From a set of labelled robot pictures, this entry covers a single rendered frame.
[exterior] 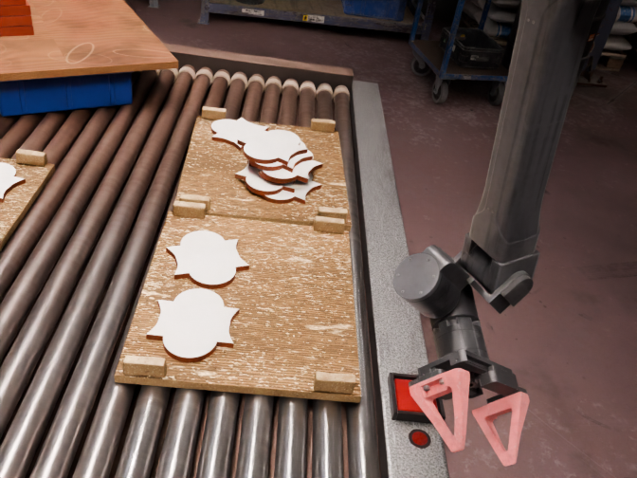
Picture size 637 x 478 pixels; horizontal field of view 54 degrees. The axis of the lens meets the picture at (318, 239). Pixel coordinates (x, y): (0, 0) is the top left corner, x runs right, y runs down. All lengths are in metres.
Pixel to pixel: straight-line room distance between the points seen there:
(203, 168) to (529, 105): 0.87
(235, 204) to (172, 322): 0.36
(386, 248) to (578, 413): 1.35
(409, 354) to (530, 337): 1.61
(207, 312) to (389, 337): 0.30
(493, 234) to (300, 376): 0.37
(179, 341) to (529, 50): 0.62
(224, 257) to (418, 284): 0.49
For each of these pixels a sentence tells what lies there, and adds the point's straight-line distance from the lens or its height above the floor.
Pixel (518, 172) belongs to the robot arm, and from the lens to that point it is 0.68.
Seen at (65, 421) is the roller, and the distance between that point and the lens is 0.92.
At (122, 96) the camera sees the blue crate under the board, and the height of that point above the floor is 0.95.
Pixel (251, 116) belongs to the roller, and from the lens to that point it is 1.65.
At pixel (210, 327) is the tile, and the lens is 0.98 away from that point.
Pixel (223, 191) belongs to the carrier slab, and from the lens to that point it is 1.30.
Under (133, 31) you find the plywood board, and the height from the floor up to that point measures 1.04.
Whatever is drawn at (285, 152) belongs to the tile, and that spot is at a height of 1.00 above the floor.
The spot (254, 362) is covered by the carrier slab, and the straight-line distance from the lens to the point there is 0.95.
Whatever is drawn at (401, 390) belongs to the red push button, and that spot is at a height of 0.93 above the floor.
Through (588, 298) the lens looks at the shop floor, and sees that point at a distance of 2.95.
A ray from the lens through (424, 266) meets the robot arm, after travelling 0.71.
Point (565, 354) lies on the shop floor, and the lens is 2.62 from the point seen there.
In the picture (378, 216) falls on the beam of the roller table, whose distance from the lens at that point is 1.33.
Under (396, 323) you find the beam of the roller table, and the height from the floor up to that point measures 0.91.
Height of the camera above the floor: 1.64
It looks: 36 degrees down
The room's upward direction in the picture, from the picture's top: 10 degrees clockwise
